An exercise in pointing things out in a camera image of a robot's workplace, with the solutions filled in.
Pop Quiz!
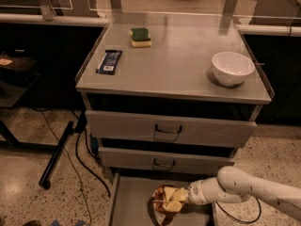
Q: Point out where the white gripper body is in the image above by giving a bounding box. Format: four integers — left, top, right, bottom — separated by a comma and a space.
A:
188, 180, 209, 205

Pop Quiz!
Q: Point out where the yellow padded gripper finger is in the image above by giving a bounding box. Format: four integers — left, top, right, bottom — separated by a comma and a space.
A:
164, 186, 188, 202
163, 201, 182, 213

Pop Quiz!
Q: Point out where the brown chip bag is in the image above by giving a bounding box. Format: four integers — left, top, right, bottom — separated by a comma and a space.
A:
150, 185, 178, 226

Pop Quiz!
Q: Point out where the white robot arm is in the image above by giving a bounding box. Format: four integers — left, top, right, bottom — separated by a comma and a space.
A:
160, 166, 301, 220

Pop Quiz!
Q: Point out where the middle drawer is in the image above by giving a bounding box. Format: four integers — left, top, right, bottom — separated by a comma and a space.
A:
99, 147, 234, 175

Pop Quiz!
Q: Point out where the open bottom drawer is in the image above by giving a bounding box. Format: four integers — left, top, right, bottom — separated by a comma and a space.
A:
105, 171, 218, 226

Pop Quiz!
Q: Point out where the top drawer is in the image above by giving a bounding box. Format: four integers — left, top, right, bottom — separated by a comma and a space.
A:
86, 110, 256, 148

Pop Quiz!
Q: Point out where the grey metal drawer cabinet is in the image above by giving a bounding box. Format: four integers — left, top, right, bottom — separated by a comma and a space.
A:
75, 10, 276, 226

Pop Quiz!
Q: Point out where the black table leg bar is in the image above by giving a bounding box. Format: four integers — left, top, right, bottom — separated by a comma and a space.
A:
39, 121, 73, 190

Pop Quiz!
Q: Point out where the white bowl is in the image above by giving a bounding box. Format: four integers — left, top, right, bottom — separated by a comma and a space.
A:
212, 52, 255, 86

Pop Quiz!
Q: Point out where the person leg and shoe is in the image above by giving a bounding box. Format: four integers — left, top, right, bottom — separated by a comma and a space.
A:
23, 220, 41, 226

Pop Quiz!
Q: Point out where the blue snack bar wrapper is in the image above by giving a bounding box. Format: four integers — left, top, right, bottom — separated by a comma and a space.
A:
96, 50, 122, 75

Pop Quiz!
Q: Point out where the green yellow sponge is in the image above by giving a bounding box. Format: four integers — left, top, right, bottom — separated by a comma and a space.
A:
130, 27, 151, 48

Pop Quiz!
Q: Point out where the dark side table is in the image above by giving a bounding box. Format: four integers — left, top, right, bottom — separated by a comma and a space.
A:
0, 51, 56, 153

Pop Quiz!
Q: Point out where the clear acrylic barrier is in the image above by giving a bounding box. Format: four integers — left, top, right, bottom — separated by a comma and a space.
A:
0, 0, 301, 28

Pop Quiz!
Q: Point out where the black cable loop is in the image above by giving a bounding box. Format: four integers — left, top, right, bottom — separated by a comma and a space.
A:
215, 196, 262, 225

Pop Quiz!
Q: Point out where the black floor cable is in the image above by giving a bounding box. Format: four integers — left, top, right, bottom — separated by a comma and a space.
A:
32, 106, 112, 226

